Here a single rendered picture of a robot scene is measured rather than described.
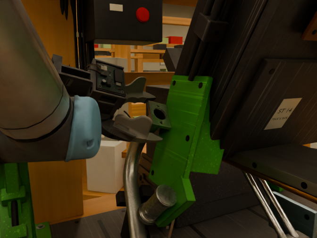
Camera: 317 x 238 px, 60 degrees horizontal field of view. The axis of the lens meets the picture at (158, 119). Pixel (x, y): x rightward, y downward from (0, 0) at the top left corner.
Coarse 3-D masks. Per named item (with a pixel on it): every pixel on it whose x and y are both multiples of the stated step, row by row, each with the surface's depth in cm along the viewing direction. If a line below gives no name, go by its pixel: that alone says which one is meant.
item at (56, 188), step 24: (24, 0) 63; (48, 0) 65; (48, 24) 66; (72, 24) 68; (48, 48) 67; (72, 48) 69; (48, 168) 71; (72, 168) 74; (48, 192) 72; (72, 192) 75; (48, 216) 73; (72, 216) 76
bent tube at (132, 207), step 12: (156, 108) 51; (156, 120) 49; (168, 120) 51; (132, 144) 56; (144, 144) 56; (132, 156) 56; (132, 168) 56; (132, 180) 55; (132, 192) 53; (132, 204) 52; (132, 216) 50; (132, 228) 49; (144, 228) 50
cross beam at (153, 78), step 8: (128, 72) 86; (136, 72) 87; (144, 72) 88; (152, 72) 90; (160, 72) 91; (168, 72) 92; (128, 80) 86; (152, 80) 90; (160, 80) 91; (168, 80) 93; (144, 88) 89
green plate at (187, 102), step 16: (176, 80) 52; (208, 80) 43; (176, 96) 51; (192, 96) 46; (208, 96) 44; (176, 112) 50; (192, 112) 45; (208, 112) 46; (160, 128) 54; (176, 128) 49; (192, 128) 44; (208, 128) 47; (160, 144) 53; (176, 144) 48; (192, 144) 44; (208, 144) 47; (160, 160) 52; (176, 160) 47; (192, 160) 45; (208, 160) 48; (160, 176) 50; (176, 176) 46
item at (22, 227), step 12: (0, 192) 53; (24, 192) 54; (0, 204) 54; (12, 204) 53; (24, 204) 56; (0, 216) 53; (12, 216) 52; (24, 216) 54; (0, 228) 52; (12, 228) 50; (24, 228) 51
